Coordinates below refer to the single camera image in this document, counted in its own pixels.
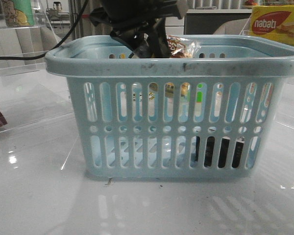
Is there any black cable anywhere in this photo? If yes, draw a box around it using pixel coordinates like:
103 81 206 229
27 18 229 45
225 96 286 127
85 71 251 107
0 0 89 61

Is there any clear acrylic stand right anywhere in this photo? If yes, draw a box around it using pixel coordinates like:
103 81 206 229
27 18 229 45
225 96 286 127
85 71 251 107
242 19 294 41

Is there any light blue plastic basket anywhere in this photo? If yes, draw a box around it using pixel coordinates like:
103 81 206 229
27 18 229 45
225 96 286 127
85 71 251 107
46 35 294 180

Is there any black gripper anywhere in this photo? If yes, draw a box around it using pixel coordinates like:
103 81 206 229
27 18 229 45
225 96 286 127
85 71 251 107
89 0 188 58

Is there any clear acrylic shelf left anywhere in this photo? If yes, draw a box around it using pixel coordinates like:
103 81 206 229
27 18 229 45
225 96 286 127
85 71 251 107
0 0 61 75

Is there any yellow nabati wafer box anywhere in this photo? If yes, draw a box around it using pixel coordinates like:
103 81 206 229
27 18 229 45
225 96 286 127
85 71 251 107
248 5 294 46

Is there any black tissue pack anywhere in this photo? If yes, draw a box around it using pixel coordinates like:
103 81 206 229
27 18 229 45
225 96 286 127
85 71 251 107
194 136 245 168

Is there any green yellow cartoon package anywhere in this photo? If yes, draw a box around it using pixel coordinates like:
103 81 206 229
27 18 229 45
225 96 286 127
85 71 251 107
1 0 34 27

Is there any packaged bread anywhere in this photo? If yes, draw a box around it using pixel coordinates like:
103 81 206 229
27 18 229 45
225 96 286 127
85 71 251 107
149 34 202 98

